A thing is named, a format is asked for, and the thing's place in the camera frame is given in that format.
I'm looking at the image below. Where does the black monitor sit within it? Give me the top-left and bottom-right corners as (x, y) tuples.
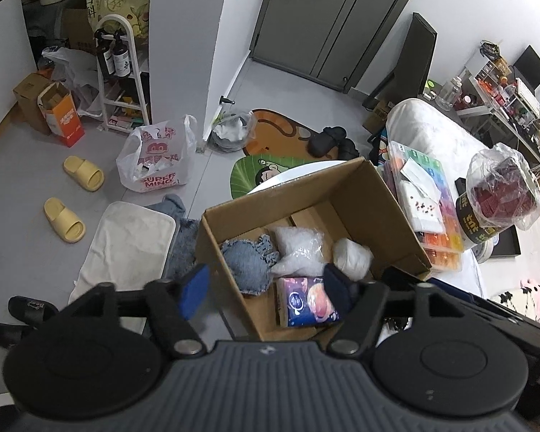
(512, 44), (540, 96)

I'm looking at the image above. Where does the white towel mat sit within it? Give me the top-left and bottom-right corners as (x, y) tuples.
(69, 201), (177, 307)

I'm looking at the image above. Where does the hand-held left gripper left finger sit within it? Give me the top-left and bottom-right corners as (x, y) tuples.
(58, 264), (210, 361)

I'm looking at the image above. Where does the white paper packet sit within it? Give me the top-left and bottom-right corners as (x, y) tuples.
(397, 159), (445, 235)

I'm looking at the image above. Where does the black slipper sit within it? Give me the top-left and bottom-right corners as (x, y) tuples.
(308, 126), (348, 154)
(336, 139), (359, 161)

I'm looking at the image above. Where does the plain brown carton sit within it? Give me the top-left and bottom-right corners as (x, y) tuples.
(12, 71), (53, 136)

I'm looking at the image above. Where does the orange cat floor mat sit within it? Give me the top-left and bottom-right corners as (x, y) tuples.
(244, 108), (319, 159)

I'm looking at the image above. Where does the black tray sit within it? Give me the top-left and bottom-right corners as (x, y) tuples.
(494, 224), (521, 260)

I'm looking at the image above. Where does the clear plastic bag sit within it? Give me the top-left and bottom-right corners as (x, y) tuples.
(269, 226), (328, 278)

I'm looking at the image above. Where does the brown cardboard box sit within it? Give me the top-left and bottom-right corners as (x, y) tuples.
(195, 157), (433, 342)

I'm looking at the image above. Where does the green leaf floor mat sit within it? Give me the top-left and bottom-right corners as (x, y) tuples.
(231, 153), (307, 199)

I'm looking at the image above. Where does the clear plastic bottle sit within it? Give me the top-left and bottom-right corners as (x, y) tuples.
(436, 76), (463, 109)

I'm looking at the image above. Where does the white cabinet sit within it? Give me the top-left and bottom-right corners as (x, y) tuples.
(0, 0), (37, 147)

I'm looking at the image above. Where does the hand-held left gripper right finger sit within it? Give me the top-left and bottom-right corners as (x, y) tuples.
(323, 264), (474, 360)

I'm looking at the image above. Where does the white arched rack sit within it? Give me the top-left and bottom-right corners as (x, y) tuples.
(94, 14), (152, 134)

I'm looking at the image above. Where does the colourful pill organizer box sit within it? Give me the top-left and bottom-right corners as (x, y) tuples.
(384, 141), (463, 274)

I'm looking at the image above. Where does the white bed blanket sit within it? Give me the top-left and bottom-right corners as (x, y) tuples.
(386, 97), (540, 311)

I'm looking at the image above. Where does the yellow slipper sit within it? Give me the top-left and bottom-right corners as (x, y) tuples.
(43, 197), (86, 244)
(62, 156), (105, 192)

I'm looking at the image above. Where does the orange cardboard box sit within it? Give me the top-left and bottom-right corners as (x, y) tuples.
(37, 81), (86, 147)

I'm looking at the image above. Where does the white pillow with black diamonds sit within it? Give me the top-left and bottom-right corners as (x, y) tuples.
(490, 287), (540, 321)

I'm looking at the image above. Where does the blue denim scrunchie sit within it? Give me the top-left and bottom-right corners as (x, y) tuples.
(220, 233), (280, 297)

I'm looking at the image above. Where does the grey bin with bag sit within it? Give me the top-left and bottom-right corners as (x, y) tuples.
(211, 111), (257, 152)

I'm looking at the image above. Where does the white and red shopping bag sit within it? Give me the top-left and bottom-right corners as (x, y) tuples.
(116, 114), (198, 194)

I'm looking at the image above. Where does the grey door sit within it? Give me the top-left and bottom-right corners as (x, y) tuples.
(250, 0), (431, 95)

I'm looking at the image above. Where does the black sandal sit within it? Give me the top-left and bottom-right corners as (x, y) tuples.
(8, 295), (59, 325)
(0, 323), (39, 350)

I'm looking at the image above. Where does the black tin in plastic bag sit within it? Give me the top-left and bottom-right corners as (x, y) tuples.
(454, 143), (540, 253)

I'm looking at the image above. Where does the white keyboard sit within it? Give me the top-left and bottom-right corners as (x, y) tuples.
(515, 78), (540, 116)

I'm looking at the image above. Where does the crumpled white plastic bag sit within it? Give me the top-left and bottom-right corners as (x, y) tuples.
(42, 47), (100, 114)

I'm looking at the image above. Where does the blue tissue pack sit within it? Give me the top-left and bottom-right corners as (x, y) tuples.
(276, 276), (343, 328)

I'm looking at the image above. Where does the yellow printed bag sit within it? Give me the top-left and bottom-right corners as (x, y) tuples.
(83, 0), (152, 40)

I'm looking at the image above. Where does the dark pump bottle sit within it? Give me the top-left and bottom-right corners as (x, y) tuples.
(94, 29), (114, 76)
(112, 31), (131, 78)

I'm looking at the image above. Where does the white roll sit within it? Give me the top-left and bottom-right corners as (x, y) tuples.
(332, 238), (374, 280)

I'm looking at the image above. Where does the white desk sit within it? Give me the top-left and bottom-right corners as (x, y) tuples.
(454, 65), (540, 163)

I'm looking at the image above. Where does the black chair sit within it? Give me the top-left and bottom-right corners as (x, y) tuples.
(362, 12), (438, 112)

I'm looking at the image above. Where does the blue fluffy rug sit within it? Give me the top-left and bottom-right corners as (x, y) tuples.
(145, 194), (202, 280)

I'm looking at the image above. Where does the small cardboard carton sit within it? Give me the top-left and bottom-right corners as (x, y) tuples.
(362, 101), (395, 134)

